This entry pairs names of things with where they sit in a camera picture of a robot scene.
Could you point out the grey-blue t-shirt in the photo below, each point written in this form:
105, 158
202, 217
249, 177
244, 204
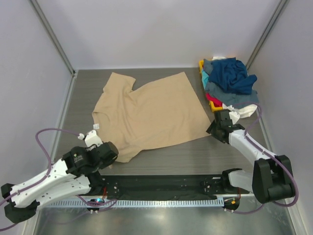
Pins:
238, 100

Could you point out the dark blue t-shirt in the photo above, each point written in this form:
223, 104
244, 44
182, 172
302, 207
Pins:
231, 76

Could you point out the yellow plastic bin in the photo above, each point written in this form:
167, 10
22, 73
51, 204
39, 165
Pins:
211, 104

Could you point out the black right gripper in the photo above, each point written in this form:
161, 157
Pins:
217, 129

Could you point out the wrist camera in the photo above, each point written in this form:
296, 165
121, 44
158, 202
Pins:
91, 139
226, 117

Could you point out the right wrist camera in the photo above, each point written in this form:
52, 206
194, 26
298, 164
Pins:
226, 117

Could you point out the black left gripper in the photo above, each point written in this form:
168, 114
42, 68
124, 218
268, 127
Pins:
107, 152

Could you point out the pink red t-shirt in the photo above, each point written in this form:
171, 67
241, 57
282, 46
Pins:
217, 103

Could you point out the slotted cable duct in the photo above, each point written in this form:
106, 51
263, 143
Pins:
77, 203

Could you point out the beige t-shirt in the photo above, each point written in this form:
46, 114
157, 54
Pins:
159, 114

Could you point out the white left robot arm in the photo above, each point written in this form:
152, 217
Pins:
76, 173

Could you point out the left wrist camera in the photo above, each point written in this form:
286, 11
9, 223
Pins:
91, 139

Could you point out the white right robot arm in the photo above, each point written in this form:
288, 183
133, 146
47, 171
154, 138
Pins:
272, 178

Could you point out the cyan t-shirt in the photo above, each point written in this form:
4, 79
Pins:
204, 78

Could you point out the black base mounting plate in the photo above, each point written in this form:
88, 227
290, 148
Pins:
166, 187

